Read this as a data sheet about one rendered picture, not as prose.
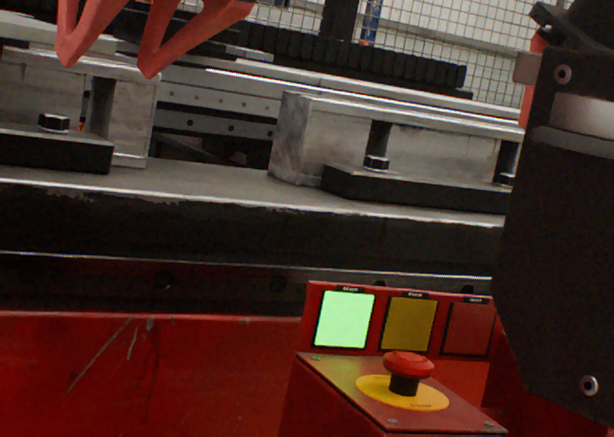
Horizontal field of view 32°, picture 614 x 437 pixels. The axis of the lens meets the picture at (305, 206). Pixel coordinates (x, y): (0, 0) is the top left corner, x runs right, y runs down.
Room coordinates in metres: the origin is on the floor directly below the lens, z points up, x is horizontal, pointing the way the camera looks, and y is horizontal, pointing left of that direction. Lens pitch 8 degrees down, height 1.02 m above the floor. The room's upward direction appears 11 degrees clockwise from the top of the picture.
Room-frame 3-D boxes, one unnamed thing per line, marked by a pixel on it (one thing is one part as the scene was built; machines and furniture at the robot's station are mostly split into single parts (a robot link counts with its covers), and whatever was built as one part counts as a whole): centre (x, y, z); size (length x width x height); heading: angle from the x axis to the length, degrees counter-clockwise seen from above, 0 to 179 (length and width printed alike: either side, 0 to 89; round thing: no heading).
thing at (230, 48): (1.27, 0.15, 1.01); 0.26 x 0.12 x 0.05; 35
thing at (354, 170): (1.21, -0.15, 0.89); 0.30 x 0.05 x 0.03; 125
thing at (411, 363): (0.79, -0.10, 0.79); 0.04 x 0.04 x 0.04
